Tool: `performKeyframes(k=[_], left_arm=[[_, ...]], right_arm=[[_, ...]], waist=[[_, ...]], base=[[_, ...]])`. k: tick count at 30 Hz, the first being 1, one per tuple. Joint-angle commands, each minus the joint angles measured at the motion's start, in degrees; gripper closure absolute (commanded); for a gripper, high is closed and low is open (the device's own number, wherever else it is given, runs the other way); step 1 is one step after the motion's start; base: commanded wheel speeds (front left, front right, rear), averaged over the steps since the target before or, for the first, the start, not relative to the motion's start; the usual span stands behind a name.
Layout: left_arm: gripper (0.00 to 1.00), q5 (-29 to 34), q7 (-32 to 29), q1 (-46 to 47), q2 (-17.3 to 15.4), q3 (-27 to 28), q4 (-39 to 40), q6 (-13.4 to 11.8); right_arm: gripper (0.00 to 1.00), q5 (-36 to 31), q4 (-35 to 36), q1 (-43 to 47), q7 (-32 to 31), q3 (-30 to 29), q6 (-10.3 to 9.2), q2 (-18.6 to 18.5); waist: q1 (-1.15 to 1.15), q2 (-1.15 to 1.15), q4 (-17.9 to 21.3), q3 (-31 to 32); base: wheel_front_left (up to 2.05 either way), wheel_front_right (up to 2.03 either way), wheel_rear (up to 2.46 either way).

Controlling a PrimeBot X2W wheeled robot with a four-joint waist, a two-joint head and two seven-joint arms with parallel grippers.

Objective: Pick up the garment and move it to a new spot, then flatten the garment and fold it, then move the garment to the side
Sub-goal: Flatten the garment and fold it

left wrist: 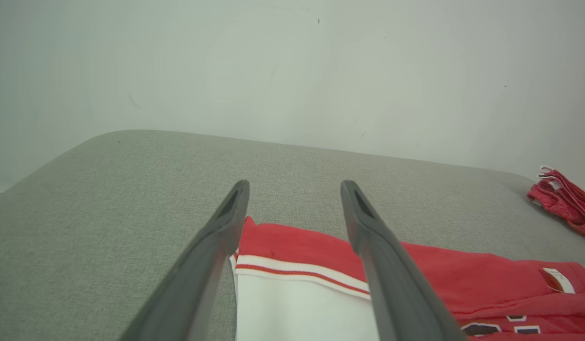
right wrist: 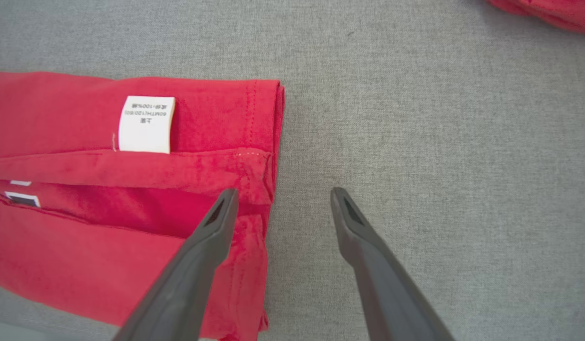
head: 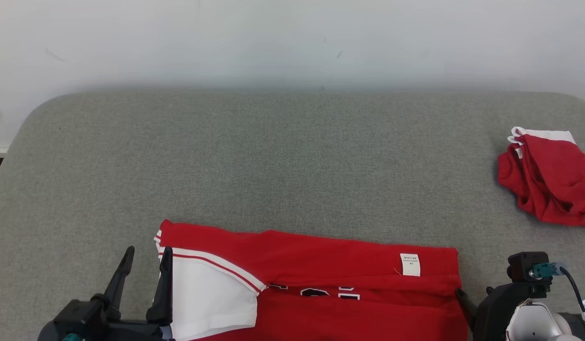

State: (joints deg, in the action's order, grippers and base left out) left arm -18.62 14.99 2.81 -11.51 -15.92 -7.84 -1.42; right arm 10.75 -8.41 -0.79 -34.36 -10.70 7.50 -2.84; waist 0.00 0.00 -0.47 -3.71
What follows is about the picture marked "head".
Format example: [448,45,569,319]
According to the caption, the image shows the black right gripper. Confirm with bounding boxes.
[456,284,534,341]

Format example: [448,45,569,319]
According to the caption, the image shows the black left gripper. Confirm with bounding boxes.
[100,246,173,341]

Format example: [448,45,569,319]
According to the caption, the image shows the red shorts with white stripe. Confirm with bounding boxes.
[497,126,585,229]

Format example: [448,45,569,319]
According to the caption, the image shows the red jersey with white sleeves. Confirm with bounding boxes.
[153,219,469,341]

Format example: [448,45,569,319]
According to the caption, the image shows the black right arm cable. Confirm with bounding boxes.
[559,267,585,314]

